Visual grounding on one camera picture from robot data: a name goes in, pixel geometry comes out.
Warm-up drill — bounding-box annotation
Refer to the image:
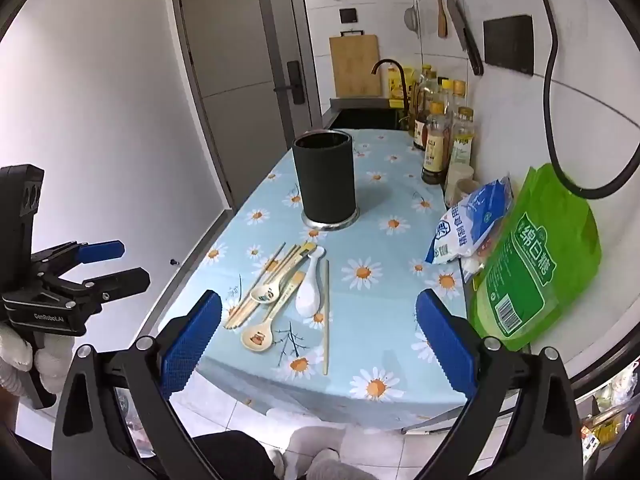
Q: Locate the person's left hand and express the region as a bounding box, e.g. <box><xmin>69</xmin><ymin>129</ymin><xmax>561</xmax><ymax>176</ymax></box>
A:
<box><xmin>0</xmin><ymin>322</ymin><xmax>77</xmax><ymax>401</ymax></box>

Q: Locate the blue and white salt bag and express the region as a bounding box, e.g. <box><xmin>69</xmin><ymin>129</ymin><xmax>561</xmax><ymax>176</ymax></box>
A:
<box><xmin>425</xmin><ymin>175</ymin><xmax>516</xmax><ymax>266</ymax></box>

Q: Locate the tall golden oil bottle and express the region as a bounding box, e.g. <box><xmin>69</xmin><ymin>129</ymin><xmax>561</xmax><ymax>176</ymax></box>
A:
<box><xmin>416</xmin><ymin>64</ymin><xmax>437</xmax><ymax>111</ymax></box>

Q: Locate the grey fuzzy slipper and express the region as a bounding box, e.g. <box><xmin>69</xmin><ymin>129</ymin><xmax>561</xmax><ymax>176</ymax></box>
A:
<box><xmin>285</xmin><ymin>426</ymin><xmax>347</xmax><ymax>463</ymax></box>
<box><xmin>305</xmin><ymin>447</ymin><xmax>362</xmax><ymax>480</ymax></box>

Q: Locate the black utensil holder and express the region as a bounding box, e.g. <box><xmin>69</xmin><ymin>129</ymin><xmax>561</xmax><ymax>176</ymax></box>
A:
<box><xmin>292</xmin><ymin>130</ymin><xmax>361</xmax><ymax>231</ymax></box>

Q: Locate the pile of colourful packets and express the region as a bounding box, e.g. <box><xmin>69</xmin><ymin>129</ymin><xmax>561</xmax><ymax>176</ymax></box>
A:
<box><xmin>575</xmin><ymin>355</ymin><xmax>640</xmax><ymax>466</ymax></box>

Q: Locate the white powder bag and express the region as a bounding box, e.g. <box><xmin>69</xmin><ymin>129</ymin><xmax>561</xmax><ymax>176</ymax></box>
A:
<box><xmin>459</xmin><ymin>255</ymin><xmax>488</xmax><ymax>285</ymax></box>

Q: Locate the single wooden chopstick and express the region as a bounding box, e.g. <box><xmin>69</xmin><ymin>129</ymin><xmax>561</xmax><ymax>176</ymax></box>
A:
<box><xmin>321</xmin><ymin>259</ymin><xmax>331</xmax><ymax>377</ymax></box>

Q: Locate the grey door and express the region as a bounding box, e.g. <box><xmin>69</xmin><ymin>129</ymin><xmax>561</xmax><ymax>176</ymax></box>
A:
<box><xmin>169</xmin><ymin>0</ymin><xmax>323</xmax><ymax>211</ymax></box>

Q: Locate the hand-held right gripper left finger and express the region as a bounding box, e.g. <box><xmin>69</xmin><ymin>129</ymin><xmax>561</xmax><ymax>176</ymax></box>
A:
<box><xmin>50</xmin><ymin>289</ymin><xmax>223</xmax><ymax>480</ymax></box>

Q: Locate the black cable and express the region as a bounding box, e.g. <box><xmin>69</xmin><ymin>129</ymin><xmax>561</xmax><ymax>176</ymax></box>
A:
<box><xmin>530</xmin><ymin>0</ymin><xmax>640</xmax><ymax>198</ymax></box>

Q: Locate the bunch of wooden chopsticks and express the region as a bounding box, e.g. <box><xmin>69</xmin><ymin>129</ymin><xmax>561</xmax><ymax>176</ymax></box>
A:
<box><xmin>223</xmin><ymin>241</ymin><xmax>307</xmax><ymax>331</ymax></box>

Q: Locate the floral light blue tablecloth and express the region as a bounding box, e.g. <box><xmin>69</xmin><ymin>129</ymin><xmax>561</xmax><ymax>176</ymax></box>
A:
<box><xmin>157</xmin><ymin>129</ymin><xmax>476</xmax><ymax>428</ymax></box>

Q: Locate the green sugar bag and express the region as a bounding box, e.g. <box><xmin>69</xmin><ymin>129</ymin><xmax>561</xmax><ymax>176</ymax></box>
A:
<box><xmin>467</xmin><ymin>162</ymin><xmax>603</xmax><ymax>353</ymax></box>

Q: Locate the kitchen cleaver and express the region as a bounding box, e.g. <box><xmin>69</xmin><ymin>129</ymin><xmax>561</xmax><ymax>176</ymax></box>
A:
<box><xmin>445</xmin><ymin>0</ymin><xmax>485</xmax><ymax>77</ymax></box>

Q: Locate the wooden cutting board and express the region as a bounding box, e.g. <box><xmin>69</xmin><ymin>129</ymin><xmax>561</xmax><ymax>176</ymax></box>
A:
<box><xmin>329</xmin><ymin>30</ymin><xmax>382</xmax><ymax>98</ymax></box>

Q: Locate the black door lock handle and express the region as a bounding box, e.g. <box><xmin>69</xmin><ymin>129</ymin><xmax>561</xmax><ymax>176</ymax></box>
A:
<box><xmin>272</xmin><ymin>60</ymin><xmax>305</xmax><ymax>106</ymax></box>

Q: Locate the dark red-label sauce bottle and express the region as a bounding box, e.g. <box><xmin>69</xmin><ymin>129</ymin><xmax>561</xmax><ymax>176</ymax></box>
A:
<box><xmin>412</xmin><ymin>107</ymin><xmax>430</xmax><ymax>151</ymax></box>

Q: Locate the large black wall panel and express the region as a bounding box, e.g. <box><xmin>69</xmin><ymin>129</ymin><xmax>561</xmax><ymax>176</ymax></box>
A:
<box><xmin>482</xmin><ymin>14</ymin><xmax>536</xmax><ymax>77</ymax></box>

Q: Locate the black faucet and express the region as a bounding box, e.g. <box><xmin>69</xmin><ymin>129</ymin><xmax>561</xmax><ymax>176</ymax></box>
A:
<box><xmin>371</xmin><ymin>58</ymin><xmax>407</xmax><ymax>111</ymax></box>

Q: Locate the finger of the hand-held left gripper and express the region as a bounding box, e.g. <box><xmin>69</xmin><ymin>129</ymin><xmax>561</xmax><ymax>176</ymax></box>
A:
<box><xmin>31</xmin><ymin>240</ymin><xmax>126</xmax><ymax>273</ymax></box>
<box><xmin>42</xmin><ymin>267</ymin><xmax>151</xmax><ymax>312</ymax></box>

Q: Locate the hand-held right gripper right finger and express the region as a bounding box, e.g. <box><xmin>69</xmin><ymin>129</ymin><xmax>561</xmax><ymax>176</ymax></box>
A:
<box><xmin>415</xmin><ymin>288</ymin><xmax>586</xmax><ymax>480</ymax></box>

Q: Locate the beige cartoon spoon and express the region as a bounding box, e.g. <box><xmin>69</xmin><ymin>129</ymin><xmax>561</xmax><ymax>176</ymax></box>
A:
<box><xmin>249</xmin><ymin>245</ymin><xmax>316</xmax><ymax>305</ymax></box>
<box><xmin>241</xmin><ymin>271</ymin><xmax>307</xmax><ymax>350</ymax></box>

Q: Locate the white ceramic spoon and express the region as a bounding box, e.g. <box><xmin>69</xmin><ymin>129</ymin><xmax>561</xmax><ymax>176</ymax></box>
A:
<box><xmin>295</xmin><ymin>246</ymin><xmax>327</xmax><ymax>317</ymax></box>

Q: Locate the black sink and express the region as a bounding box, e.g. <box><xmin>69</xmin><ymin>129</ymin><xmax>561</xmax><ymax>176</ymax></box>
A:
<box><xmin>322</xmin><ymin>97</ymin><xmax>411</xmax><ymax>132</ymax></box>

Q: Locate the green-label bottle gold cap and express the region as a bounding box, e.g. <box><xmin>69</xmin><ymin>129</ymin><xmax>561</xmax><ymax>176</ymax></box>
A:
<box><xmin>447</xmin><ymin>106</ymin><xmax>476</xmax><ymax>171</ymax></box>

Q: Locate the brown sauce bottle yellow cap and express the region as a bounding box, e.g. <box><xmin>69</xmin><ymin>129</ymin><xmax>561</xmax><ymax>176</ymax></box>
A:
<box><xmin>421</xmin><ymin>102</ymin><xmax>448</xmax><ymax>185</ymax></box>

